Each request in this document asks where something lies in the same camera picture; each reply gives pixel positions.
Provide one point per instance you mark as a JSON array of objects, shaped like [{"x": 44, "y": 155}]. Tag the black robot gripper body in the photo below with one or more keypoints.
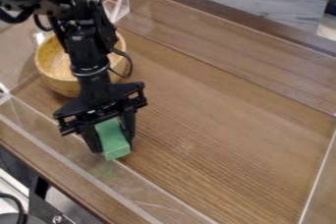
[{"x": 100, "y": 102}]

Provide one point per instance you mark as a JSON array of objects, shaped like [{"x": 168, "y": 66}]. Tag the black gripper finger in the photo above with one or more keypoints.
[
  {"x": 128, "y": 124},
  {"x": 90, "y": 137}
]

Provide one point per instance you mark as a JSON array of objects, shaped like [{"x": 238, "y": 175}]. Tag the green rectangular block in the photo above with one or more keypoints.
[{"x": 113, "y": 139}]

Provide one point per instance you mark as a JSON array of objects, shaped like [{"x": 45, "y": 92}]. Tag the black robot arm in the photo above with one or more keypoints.
[{"x": 88, "y": 38}]

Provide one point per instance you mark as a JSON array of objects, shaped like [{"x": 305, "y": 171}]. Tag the brown wooden bowl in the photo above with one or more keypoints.
[{"x": 53, "y": 65}]

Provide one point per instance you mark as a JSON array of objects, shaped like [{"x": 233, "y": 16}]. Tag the clear acrylic tray wall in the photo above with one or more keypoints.
[{"x": 234, "y": 145}]

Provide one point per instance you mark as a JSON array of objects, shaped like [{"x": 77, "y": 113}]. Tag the black table leg bracket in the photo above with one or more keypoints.
[{"x": 41, "y": 209}]

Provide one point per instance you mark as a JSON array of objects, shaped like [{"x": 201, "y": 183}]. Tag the clear acrylic triangular bracket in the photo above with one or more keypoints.
[{"x": 116, "y": 9}]

